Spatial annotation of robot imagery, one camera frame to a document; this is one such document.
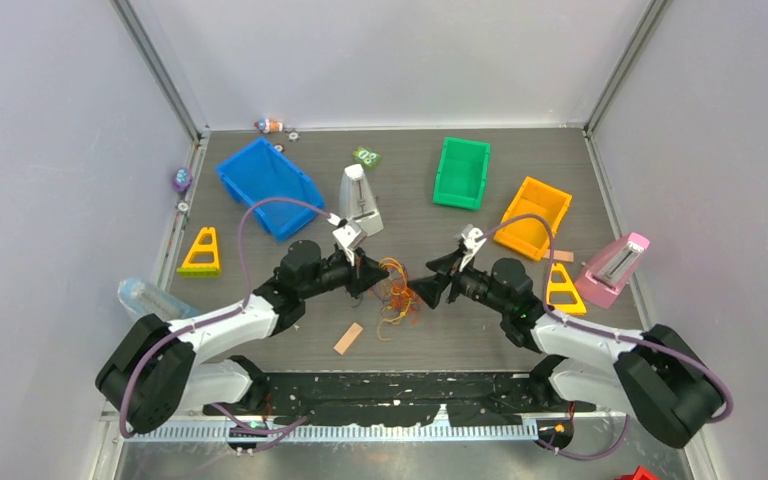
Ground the orange plastic bin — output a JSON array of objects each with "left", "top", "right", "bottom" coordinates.
[{"left": 493, "top": 177, "right": 572, "bottom": 261}]

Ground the pink metronome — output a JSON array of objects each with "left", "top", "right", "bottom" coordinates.
[{"left": 574, "top": 232, "right": 650, "bottom": 309}]

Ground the tan block by bin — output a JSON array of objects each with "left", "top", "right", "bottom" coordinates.
[{"left": 543, "top": 250, "right": 575, "bottom": 263}]

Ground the blue transparent metronome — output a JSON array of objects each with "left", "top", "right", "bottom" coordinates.
[{"left": 117, "top": 277, "right": 200, "bottom": 321}]

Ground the tan wooden stick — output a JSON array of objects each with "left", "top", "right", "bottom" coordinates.
[{"left": 333, "top": 323, "right": 363, "bottom": 355}]

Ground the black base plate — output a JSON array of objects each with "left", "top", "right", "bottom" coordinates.
[{"left": 227, "top": 372, "right": 569, "bottom": 427}]

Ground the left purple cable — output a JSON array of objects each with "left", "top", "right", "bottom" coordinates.
[{"left": 118, "top": 196, "right": 342, "bottom": 440}]

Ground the blue plastic bin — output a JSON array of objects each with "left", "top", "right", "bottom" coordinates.
[{"left": 215, "top": 138, "right": 325, "bottom": 242}]

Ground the left yellow triangle block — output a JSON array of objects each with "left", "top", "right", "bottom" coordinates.
[{"left": 176, "top": 227, "right": 222, "bottom": 277}]

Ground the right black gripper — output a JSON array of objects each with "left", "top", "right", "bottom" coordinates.
[{"left": 407, "top": 247, "right": 511, "bottom": 316}]

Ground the yellow thin cable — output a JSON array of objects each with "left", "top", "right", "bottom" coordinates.
[{"left": 373, "top": 256, "right": 425, "bottom": 342}]

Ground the purple small toy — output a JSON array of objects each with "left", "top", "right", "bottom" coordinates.
[{"left": 172, "top": 167, "right": 193, "bottom": 194}]

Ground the red object at corner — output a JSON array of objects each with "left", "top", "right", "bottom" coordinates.
[{"left": 615, "top": 466, "right": 659, "bottom": 480}]

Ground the green plastic bin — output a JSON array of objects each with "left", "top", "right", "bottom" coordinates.
[{"left": 432, "top": 137, "right": 492, "bottom": 211}]

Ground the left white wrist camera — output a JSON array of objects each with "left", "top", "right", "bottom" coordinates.
[{"left": 328, "top": 214, "right": 367, "bottom": 266}]

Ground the yellow triangle block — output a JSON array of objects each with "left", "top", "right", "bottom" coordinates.
[
  {"left": 176, "top": 227, "right": 222, "bottom": 277},
  {"left": 547, "top": 263, "right": 588, "bottom": 316}
]

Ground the small figurine toy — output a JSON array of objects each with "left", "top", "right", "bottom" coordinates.
[{"left": 253, "top": 118, "right": 285, "bottom": 134}]

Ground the green number tile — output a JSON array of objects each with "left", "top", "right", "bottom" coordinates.
[{"left": 353, "top": 146, "right": 381, "bottom": 169}]

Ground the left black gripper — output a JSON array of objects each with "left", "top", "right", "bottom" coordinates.
[{"left": 300, "top": 247, "right": 387, "bottom": 300}]

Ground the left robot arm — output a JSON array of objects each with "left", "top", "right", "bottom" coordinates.
[{"left": 95, "top": 240, "right": 389, "bottom": 435}]

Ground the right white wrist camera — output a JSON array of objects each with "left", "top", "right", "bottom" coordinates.
[{"left": 456, "top": 224, "right": 486, "bottom": 271}]

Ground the right yellow triangle block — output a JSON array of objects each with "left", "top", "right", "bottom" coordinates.
[{"left": 547, "top": 263, "right": 588, "bottom": 316}]

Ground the white metronome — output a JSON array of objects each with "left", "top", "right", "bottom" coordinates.
[{"left": 338, "top": 164, "right": 383, "bottom": 236}]

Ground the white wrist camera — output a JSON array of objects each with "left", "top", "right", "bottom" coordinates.
[
  {"left": 456, "top": 224, "right": 486, "bottom": 271},
  {"left": 328, "top": 214, "right": 367, "bottom": 266}
]

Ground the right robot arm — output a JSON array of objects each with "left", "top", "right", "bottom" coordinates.
[{"left": 408, "top": 251, "right": 729, "bottom": 448}]

